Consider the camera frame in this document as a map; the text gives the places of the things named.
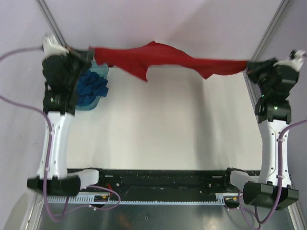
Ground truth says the grey slotted cable duct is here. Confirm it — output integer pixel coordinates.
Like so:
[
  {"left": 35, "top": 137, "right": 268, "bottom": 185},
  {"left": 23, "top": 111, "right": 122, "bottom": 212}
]
[{"left": 47, "top": 193, "right": 227, "bottom": 206}]

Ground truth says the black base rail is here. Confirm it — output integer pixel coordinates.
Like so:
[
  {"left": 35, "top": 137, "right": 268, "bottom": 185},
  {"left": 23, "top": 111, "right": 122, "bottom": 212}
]
[{"left": 97, "top": 169, "right": 238, "bottom": 202}]

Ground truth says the red t shirt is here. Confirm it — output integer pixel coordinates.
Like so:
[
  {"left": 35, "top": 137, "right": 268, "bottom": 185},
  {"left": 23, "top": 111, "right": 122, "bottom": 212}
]
[{"left": 94, "top": 41, "right": 247, "bottom": 81}]

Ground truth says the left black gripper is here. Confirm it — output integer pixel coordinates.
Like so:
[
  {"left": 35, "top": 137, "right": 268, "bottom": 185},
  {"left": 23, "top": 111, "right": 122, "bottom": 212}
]
[{"left": 60, "top": 45, "right": 94, "bottom": 88}]

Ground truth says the left aluminium frame post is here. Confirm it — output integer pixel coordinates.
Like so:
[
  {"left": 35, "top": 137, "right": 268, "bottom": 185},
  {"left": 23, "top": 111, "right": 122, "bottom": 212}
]
[{"left": 35, "top": 0, "right": 67, "bottom": 46}]

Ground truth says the teal plastic bin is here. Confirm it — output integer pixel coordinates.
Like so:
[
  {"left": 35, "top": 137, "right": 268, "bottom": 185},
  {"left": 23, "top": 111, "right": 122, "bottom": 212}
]
[{"left": 76, "top": 61, "right": 109, "bottom": 112}]

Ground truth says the aluminium frame post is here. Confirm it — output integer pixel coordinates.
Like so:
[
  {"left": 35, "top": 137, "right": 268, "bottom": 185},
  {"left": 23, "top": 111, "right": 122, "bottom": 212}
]
[
  {"left": 35, "top": 0, "right": 67, "bottom": 46},
  {"left": 251, "top": 0, "right": 292, "bottom": 61}
]

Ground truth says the dark blue t shirt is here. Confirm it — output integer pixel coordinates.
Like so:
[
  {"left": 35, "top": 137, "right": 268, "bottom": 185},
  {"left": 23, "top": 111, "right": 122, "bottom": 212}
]
[{"left": 76, "top": 69, "right": 109, "bottom": 108}]

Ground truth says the right aluminium frame post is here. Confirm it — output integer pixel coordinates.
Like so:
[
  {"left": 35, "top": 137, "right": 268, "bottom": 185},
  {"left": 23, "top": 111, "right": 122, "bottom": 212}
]
[{"left": 251, "top": 0, "right": 292, "bottom": 61}]

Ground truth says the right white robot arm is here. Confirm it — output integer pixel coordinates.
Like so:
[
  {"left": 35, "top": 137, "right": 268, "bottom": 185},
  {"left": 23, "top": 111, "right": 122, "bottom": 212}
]
[{"left": 221, "top": 55, "right": 304, "bottom": 210}]

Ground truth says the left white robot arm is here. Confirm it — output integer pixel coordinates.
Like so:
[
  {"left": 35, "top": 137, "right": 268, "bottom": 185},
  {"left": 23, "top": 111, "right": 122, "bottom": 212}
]
[{"left": 27, "top": 48, "right": 106, "bottom": 196}]

